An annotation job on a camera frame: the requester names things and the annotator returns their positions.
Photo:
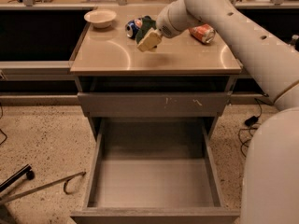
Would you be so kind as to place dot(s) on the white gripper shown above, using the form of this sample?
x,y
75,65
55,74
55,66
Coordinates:
x,y
164,22

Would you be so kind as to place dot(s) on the green yellow sponge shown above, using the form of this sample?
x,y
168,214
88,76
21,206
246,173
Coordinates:
x,y
147,24

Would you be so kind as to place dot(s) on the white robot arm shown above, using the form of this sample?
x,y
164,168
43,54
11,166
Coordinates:
x,y
270,189

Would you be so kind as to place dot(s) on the grey drawer cabinet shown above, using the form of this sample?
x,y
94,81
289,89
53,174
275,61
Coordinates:
x,y
109,61

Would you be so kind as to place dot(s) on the closed top drawer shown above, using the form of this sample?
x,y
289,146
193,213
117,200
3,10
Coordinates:
x,y
149,104

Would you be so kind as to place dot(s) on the open middle drawer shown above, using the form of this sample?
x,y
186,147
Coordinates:
x,y
153,171

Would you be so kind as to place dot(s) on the blue soda can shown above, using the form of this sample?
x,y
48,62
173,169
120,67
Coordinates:
x,y
132,27

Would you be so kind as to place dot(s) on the orange soda can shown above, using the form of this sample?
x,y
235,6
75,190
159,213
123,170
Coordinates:
x,y
203,33

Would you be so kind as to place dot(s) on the white ceramic bowl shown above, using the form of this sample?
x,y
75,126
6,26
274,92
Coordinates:
x,y
100,18

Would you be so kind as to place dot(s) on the black power adapter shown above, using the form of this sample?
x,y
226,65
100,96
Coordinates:
x,y
250,121

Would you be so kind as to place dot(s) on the clear plastic bottle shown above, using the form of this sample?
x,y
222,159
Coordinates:
x,y
295,41

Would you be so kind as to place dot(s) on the grey metal stand leg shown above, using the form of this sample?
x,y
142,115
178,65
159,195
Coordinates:
x,y
64,180

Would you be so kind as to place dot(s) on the black stand leg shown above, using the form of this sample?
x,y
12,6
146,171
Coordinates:
x,y
24,171

